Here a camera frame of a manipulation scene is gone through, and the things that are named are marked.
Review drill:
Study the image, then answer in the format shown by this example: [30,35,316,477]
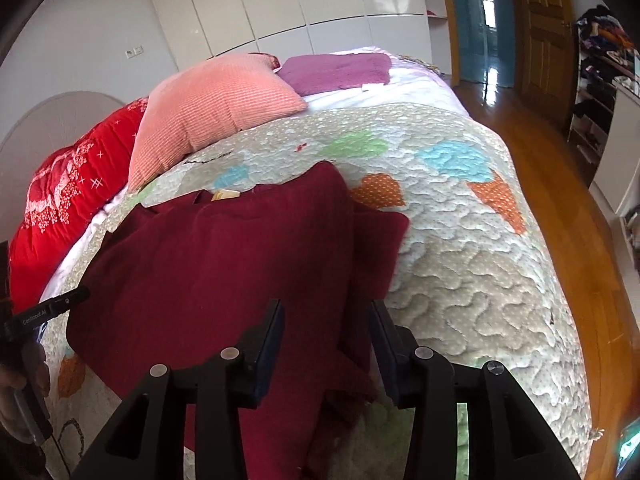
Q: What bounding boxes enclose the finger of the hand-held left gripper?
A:
[2,286,92,343]

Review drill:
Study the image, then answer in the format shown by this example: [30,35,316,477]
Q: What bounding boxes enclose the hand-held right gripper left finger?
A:
[70,299,286,480]

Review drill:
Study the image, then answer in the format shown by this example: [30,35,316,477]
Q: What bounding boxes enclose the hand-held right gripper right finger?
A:
[367,300,583,480]

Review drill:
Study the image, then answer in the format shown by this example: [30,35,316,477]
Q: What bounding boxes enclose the dark red sweater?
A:
[65,161,412,476]

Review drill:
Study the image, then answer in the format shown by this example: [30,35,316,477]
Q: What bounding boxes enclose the rack with clothes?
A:
[567,5,640,172]

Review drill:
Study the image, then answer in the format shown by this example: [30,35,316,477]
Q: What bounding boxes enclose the person's left hand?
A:
[0,344,52,440]

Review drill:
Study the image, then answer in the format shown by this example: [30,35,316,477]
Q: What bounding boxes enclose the red printed quilt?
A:
[9,97,151,314]

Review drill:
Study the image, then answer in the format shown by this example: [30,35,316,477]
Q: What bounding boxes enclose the quilted patchwork bedspread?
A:
[40,102,597,480]

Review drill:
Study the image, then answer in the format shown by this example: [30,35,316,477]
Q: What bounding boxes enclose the beige headboard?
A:
[0,91,130,247]

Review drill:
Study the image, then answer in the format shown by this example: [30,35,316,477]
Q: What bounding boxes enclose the pink checked pillow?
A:
[127,52,309,194]

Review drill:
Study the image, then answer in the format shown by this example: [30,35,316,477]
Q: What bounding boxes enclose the holographic shiny box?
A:
[615,420,640,477]

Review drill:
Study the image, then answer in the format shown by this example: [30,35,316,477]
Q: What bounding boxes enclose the pale pink bed sheet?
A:
[305,49,472,122]

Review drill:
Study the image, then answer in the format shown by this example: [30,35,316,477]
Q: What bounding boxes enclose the purple fleece blanket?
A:
[276,52,393,97]

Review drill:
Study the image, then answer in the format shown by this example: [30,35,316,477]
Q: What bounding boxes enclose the white shelf unit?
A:
[590,80,640,272]

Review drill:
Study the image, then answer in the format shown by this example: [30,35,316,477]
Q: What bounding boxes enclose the white corner shelf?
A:
[420,0,454,79]

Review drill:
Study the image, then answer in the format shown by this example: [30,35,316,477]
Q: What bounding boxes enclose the blue curtain doorway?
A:
[446,0,519,87]

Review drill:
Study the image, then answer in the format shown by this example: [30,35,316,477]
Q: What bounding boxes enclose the wooden door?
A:
[505,0,582,132]

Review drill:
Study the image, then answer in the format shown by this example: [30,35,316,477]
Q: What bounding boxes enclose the white glossy wardrobe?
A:
[145,0,436,61]

